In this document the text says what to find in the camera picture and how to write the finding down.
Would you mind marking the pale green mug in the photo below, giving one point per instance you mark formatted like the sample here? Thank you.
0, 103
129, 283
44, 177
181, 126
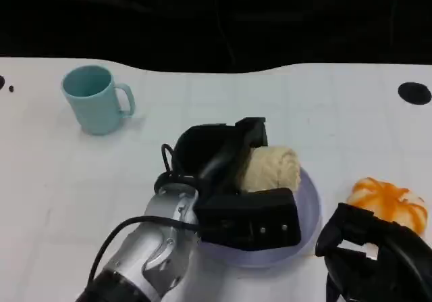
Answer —
94, 111

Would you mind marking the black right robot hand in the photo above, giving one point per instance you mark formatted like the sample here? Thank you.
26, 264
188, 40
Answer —
388, 271

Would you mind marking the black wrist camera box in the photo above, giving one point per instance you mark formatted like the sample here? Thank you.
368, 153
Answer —
249, 221

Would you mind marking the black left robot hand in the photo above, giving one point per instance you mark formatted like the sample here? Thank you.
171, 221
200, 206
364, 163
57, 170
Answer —
202, 146

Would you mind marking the orange and white bread roll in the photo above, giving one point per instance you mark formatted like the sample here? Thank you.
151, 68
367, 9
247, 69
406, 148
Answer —
388, 199

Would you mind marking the black round table grommet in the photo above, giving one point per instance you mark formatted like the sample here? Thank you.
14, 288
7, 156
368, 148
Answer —
414, 93
1, 81

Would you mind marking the lilac plate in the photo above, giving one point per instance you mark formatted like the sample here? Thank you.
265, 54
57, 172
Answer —
308, 210

